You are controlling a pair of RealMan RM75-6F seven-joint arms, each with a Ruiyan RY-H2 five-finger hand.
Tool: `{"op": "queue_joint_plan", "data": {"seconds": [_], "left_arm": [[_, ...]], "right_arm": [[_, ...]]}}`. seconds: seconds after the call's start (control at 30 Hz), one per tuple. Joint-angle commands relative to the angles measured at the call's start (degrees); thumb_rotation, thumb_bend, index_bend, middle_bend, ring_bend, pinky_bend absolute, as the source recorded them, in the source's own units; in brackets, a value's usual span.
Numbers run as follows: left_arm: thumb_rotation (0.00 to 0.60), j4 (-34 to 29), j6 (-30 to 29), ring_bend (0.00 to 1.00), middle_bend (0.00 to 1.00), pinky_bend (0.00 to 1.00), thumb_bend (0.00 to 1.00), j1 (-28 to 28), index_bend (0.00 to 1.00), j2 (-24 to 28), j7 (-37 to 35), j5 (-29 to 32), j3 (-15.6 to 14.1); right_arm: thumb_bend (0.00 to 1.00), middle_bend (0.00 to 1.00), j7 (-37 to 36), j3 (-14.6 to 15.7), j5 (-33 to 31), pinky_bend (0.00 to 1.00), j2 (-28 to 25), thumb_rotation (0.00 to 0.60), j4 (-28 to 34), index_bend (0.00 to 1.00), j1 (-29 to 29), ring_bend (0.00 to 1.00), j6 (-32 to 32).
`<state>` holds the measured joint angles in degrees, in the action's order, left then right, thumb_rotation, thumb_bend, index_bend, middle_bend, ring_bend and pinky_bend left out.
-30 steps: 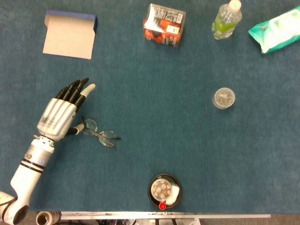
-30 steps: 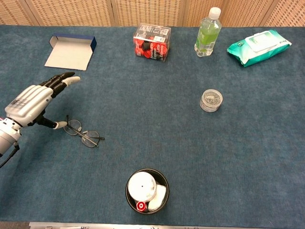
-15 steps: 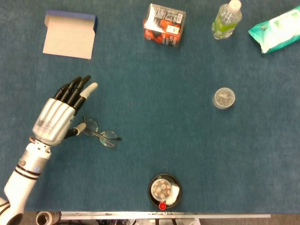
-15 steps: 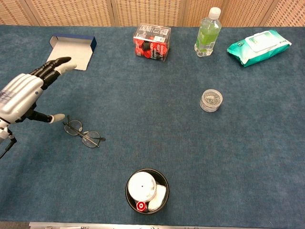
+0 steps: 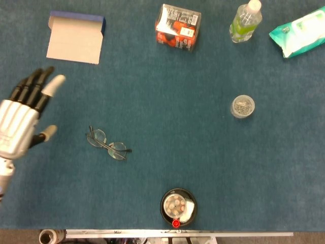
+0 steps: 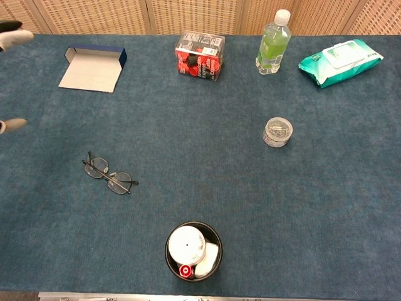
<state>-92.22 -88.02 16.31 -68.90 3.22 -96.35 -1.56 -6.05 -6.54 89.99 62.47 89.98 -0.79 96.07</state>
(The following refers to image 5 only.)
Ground brown tape roll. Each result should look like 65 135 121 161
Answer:
39 229 67 244

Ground clear box red black capsules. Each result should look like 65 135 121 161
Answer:
155 3 202 53

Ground clear bottle green label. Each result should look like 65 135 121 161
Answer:
229 0 263 43

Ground wire-frame eyeglasses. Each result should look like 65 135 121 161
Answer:
85 126 133 161

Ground white crumpled cloth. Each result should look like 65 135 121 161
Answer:
179 198 198 222

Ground green wet wipes pack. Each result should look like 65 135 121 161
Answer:
269 5 325 59

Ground aluminium table edge rail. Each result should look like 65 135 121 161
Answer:
65 229 294 239

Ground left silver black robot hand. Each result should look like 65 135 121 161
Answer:
0 66 67 161

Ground black round cup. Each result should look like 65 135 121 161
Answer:
159 188 198 227

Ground round white lidded container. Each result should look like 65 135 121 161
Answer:
163 193 188 219

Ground open blue white cardboard box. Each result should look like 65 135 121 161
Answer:
46 10 106 66

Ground clear jar of paper clips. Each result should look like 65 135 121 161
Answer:
230 95 256 119

